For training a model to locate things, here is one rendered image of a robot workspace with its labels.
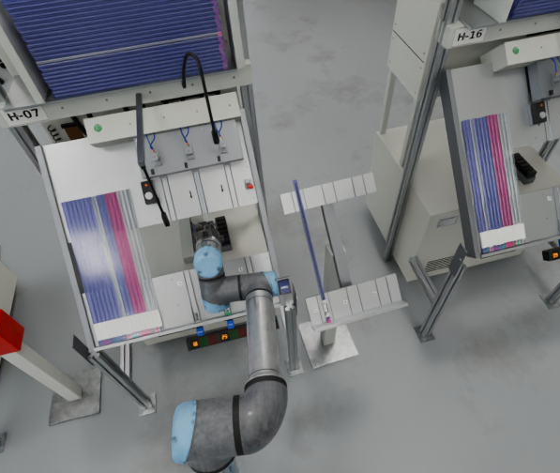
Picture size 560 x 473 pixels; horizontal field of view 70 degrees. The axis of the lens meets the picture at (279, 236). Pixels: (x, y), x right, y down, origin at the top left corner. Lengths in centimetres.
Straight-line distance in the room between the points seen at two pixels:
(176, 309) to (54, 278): 146
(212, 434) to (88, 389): 154
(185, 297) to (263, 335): 55
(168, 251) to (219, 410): 107
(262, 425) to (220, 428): 8
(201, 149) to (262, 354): 73
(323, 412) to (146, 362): 94
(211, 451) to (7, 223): 270
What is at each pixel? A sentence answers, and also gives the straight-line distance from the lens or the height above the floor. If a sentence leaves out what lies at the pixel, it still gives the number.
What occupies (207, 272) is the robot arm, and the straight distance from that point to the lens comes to 109.
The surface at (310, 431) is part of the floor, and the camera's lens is 207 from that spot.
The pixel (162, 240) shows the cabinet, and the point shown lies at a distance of 189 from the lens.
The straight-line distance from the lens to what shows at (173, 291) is 148.
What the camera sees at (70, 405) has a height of 1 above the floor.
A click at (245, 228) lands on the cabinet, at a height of 62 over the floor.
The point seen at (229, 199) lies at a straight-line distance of 144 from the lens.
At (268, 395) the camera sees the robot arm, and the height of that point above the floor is 116.
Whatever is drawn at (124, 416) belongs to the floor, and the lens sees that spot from 226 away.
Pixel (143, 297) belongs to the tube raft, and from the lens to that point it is 149.
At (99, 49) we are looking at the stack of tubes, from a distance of 130.
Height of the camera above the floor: 202
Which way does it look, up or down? 51 degrees down
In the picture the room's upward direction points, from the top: 5 degrees counter-clockwise
